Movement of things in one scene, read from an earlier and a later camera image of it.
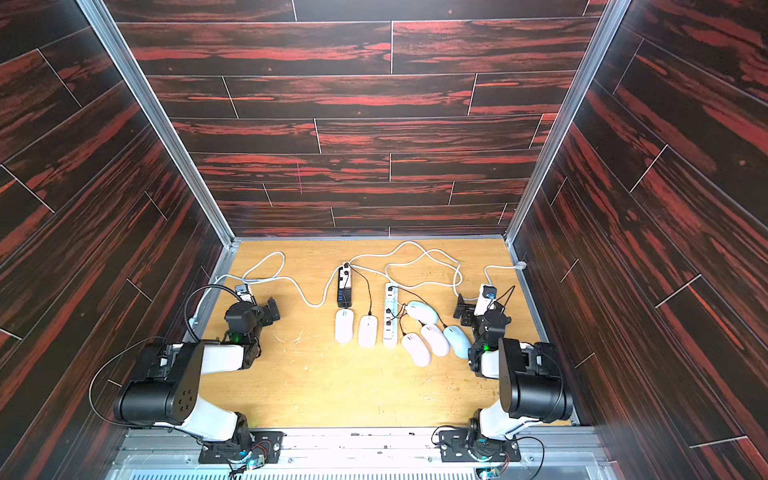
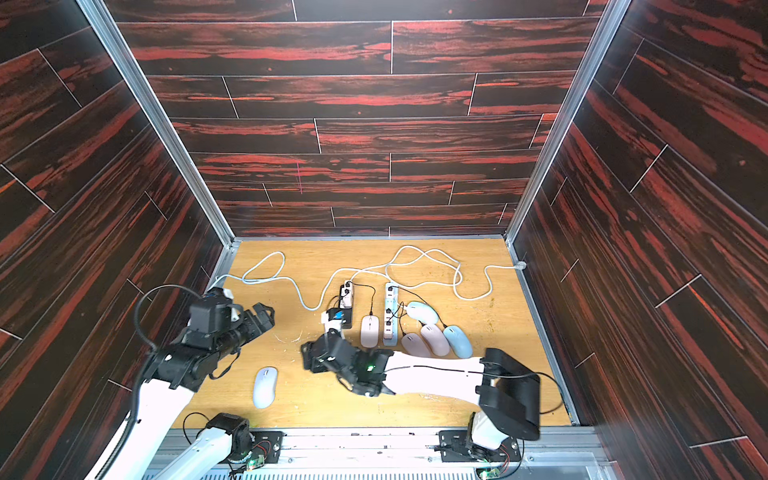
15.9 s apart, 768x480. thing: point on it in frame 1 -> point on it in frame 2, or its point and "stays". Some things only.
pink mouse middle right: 436,339 stays
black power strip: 344,287 -> 348,311
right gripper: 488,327 -> 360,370
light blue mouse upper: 422,312 stays
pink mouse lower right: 417,349 stays
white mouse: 344,326 -> 264,386
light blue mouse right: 458,340 stays
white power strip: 391,314 stays
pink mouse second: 368,331 stays
